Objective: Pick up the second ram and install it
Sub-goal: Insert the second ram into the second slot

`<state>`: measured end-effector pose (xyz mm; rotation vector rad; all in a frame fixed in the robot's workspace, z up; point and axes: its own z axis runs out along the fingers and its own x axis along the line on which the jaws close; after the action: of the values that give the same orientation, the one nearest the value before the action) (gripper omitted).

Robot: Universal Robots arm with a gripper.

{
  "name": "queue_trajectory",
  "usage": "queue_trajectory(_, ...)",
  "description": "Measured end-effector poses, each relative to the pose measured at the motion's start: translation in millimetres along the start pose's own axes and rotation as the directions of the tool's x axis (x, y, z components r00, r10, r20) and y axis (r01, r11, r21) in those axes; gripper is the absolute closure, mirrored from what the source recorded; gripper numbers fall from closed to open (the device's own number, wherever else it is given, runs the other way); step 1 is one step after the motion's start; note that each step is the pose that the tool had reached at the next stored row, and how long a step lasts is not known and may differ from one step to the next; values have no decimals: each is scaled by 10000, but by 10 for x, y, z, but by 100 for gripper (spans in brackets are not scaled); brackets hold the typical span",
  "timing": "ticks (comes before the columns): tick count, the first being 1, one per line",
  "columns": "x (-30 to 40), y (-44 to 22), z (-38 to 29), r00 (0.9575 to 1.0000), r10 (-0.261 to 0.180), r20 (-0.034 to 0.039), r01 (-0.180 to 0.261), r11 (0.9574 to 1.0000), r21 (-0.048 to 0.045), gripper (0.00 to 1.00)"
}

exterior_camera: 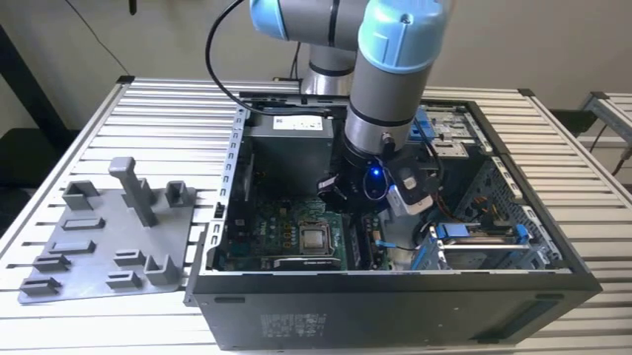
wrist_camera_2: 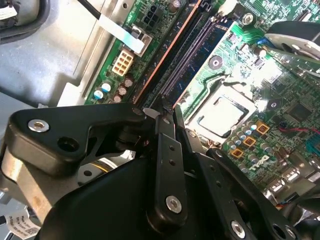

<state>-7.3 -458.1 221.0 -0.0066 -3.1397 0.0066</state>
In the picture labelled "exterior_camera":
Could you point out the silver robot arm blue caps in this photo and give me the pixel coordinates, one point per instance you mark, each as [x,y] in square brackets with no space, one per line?
[380,103]

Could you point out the black CPU socket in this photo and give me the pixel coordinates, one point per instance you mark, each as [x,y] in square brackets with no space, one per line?
[315,224]

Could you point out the grey power supply unit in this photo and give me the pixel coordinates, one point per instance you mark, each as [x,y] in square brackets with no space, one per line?
[287,159]

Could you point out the silver CPU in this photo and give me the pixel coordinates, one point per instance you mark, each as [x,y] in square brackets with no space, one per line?
[316,242]

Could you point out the green motherboard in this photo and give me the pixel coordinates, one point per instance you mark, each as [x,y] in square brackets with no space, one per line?
[269,222]

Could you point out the black graphics card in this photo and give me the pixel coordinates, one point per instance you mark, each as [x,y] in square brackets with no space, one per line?
[307,263]

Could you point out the grey metal drive cage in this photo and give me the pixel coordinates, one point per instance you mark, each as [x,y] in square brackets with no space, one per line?
[452,148]

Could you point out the hard disk in blue carrier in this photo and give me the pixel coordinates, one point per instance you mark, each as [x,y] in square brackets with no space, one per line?
[452,231]

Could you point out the black open PC case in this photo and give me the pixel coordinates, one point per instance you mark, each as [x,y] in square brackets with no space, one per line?
[345,318]

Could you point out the black table corner cap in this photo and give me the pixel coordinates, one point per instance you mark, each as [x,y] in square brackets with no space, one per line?
[126,78]
[527,92]
[601,94]

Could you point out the grey plastic part rack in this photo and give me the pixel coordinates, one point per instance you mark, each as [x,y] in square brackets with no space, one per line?
[109,229]

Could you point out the neighbouring metal slat table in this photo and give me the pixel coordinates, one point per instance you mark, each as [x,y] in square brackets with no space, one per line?
[613,111]

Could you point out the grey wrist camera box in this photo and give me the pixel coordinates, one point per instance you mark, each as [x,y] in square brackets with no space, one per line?
[412,192]

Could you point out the blue plastic drive bracket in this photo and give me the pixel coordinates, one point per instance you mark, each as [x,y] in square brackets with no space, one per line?
[424,125]

